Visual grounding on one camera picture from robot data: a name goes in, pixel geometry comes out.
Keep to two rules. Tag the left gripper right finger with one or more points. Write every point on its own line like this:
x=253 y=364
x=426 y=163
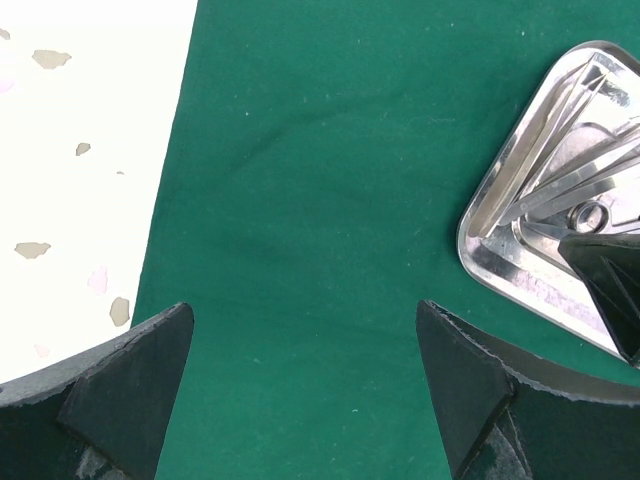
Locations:
x=505 y=413

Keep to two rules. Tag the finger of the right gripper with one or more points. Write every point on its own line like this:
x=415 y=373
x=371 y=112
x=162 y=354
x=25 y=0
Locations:
x=608 y=265

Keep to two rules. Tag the steel surgical scissors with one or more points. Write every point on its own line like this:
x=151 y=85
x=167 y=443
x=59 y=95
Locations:
x=588 y=218

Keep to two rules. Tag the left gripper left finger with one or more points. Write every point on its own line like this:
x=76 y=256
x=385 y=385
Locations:
x=102 y=413

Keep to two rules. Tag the steel tweezers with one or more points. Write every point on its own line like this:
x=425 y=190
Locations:
x=564 y=183
x=569 y=100

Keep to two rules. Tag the steel instrument tray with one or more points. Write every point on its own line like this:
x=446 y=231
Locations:
x=522 y=265

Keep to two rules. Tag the green surgical cloth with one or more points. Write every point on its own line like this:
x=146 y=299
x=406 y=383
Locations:
x=321 y=157

